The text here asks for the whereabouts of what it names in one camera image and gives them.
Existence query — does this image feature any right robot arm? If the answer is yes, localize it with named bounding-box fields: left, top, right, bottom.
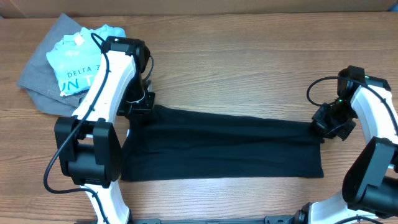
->
left=288, top=65, right=397, bottom=224

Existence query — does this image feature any black t-shirt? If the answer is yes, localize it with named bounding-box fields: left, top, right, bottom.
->
left=121, top=105, right=324, bottom=181

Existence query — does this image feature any brown cardboard backboard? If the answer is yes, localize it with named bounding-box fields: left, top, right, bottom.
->
left=1, top=0, right=396, bottom=18

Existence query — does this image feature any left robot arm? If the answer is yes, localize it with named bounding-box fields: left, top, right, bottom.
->
left=44, top=34, right=155, bottom=223

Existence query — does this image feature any folded light blue t-shirt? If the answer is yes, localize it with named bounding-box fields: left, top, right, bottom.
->
left=46, top=24, right=126, bottom=96

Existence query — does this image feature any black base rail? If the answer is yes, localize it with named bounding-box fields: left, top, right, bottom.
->
left=128, top=216, right=294, bottom=224

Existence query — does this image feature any folded grey t-shirt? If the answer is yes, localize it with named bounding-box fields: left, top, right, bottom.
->
left=17, top=14, right=86, bottom=116

